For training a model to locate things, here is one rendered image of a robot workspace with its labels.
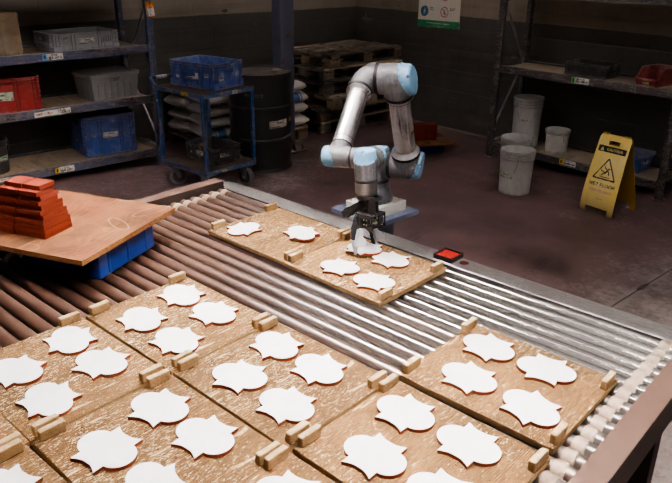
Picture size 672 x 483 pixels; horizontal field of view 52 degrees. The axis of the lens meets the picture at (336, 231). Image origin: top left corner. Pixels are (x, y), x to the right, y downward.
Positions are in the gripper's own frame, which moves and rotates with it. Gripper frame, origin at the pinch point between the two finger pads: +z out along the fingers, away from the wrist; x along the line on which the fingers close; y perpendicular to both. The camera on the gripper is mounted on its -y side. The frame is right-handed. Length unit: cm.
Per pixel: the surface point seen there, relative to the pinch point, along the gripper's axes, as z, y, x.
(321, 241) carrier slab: -0.2, -16.9, -3.9
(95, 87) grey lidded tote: -18, -426, 131
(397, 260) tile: 1.5, 14.1, 0.8
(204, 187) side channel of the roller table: -7, -94, 2
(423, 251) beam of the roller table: 4.4, 11.5, 18.7
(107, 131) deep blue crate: 23, -432, 138
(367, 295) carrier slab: 3.1, 22.2, -23.9
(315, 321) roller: 4.9, 19.4, -43.7
